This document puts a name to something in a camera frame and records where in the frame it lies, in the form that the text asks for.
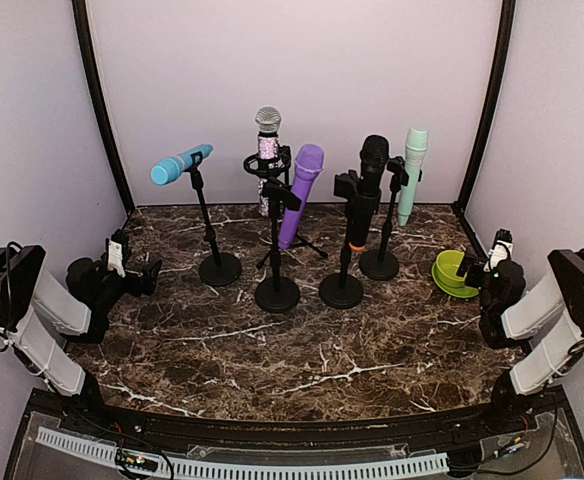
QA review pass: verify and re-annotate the black round-base stand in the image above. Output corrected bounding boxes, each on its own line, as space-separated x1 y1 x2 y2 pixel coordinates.
254 178 301 314
188 149 242 287
359 156 410 281

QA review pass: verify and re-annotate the blue microphone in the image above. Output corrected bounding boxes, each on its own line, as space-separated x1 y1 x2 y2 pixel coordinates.
151 144 214 186

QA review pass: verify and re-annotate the purple microphone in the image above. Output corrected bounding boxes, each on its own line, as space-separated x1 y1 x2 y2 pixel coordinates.
278 144 324 250

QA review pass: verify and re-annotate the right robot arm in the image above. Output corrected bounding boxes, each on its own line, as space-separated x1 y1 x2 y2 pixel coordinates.
456 229 584 434

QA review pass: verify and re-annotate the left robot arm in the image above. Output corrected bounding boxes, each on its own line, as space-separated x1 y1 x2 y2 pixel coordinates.
0 230 162 436

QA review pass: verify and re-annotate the black round-base stand clamp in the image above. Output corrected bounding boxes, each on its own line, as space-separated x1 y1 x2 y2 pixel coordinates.
319 170 381 310

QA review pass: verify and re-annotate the mint green microphone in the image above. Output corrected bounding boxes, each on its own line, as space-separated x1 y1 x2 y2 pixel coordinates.
398 127 428 227

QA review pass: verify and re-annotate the silver glitter microphone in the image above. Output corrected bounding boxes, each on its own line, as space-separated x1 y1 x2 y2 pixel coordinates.
254 105 284 218

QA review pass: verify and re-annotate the lime green bowl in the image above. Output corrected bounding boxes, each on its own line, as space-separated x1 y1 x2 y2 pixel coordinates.
431 250 479 299

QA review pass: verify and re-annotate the green circuit board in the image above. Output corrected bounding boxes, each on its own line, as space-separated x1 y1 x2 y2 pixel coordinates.
115 449 159 474

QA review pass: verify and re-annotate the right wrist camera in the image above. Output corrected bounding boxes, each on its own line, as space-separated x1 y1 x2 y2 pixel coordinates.
484 229 513 272

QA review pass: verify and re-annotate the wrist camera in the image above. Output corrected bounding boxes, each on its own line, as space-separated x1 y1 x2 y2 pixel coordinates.
484 229 513 272
104 229 131 278

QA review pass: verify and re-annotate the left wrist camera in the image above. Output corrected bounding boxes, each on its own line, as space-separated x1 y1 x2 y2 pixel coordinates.
104 229 131 278

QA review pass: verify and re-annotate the white slotted cable duct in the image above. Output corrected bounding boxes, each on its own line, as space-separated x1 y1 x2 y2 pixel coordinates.
35 427 449 479

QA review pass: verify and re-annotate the black microphone orange ring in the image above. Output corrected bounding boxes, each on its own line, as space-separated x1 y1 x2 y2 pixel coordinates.
348 134 391 254

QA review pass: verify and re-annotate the black tripod shock-mount stand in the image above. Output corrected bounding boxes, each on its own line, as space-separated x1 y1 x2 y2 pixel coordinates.
243 146 328 259

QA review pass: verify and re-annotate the right black frame post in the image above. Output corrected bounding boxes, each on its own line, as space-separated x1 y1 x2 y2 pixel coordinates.
452 0 516 217

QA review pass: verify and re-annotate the black frame post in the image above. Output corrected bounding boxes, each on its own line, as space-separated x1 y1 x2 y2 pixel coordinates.
71 0 136 216
452 0 516 217

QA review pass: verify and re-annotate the left black frame post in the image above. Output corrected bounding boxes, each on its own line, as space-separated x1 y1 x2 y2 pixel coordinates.
71 0 136 216

